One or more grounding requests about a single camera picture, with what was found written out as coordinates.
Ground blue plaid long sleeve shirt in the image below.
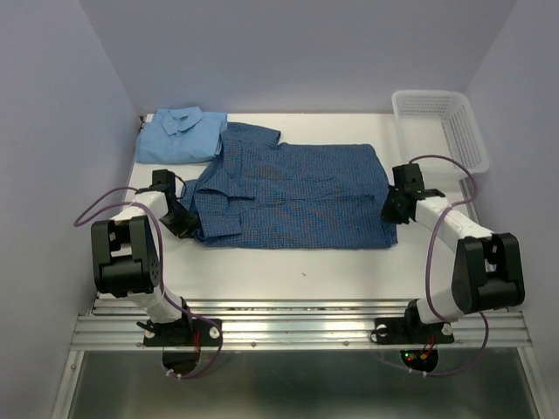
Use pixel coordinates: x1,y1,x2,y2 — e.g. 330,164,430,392
181,123,397,250

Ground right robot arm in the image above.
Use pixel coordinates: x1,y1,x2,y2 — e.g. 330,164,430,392
381,162,525,340

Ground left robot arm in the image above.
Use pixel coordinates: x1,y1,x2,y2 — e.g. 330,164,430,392
91,169,200,344

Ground white plastic basket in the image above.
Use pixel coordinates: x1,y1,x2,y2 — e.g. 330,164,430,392
391,90,490,175

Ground light blue folded shirt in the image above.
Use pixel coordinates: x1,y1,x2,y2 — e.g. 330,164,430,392
135,106,228,165

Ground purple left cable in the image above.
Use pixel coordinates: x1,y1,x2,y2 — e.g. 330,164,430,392
72,186,224,381

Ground purple cable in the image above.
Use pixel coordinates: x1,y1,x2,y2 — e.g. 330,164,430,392
72,186,224,381
379,154,489,379

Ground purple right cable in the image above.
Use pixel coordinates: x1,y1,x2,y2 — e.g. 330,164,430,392
379,154,489,379

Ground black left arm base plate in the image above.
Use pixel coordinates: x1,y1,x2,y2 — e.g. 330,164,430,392
136,319,222,347

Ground aluminium front rail frame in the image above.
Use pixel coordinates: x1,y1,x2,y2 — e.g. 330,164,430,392
52,296,554,418

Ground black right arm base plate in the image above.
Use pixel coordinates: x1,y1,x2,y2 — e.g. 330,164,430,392
369,317,454,346

